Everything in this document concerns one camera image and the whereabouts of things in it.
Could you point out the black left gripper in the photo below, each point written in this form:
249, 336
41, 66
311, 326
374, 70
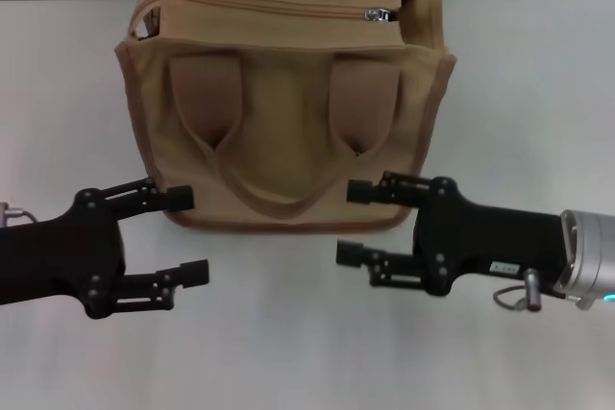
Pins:
62, 256

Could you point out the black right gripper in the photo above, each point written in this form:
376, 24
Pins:
480, 242

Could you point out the khaki canvas food bag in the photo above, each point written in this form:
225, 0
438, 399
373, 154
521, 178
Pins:
288, 141

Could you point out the silver metal zipper pull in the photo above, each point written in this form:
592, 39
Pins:
379, 15

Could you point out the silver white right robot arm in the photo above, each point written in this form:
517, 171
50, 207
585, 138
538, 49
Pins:
588, 256

